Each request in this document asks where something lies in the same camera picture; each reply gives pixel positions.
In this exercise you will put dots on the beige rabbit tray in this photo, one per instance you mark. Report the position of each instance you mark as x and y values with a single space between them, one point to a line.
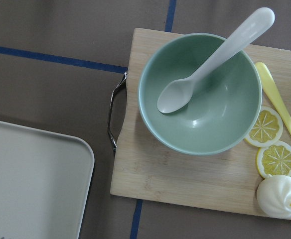
44 183

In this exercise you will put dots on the white plastic spoon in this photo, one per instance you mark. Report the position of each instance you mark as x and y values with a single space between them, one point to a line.
179 92

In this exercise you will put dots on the green bowl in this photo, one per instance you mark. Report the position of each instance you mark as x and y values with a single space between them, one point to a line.
222 110

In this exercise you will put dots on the upper lemon slice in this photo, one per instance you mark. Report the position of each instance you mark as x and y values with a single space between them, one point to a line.
267 130

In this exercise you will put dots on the lemon slice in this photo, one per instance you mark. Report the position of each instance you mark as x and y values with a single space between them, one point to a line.
274 160
267 130

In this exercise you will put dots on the lower lemon slice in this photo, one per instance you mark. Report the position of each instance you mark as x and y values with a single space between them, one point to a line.
274 160

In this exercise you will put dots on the yellow plastic knife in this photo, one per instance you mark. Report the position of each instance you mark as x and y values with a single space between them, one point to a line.
271 90

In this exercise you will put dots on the white steamed bun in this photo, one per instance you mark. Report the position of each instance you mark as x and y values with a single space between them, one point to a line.
274 196

